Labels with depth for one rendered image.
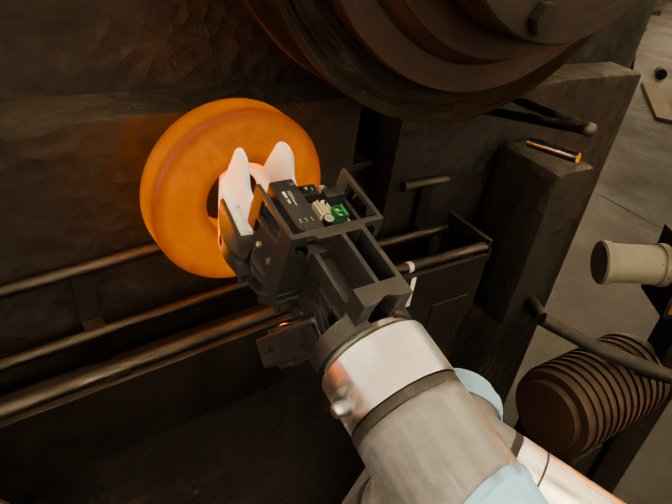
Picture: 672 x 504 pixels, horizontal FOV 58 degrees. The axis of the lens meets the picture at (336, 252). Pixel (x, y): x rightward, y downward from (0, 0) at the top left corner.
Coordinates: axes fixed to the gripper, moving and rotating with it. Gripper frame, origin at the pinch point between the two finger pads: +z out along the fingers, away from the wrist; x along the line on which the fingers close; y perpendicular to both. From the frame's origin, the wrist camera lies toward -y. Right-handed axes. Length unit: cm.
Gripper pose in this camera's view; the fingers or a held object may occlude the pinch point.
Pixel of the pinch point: (236, 172)
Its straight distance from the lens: 51.2
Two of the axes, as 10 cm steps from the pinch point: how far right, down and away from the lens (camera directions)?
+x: -8.4, 2.2, -5.0
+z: -4.9, -7.2, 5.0
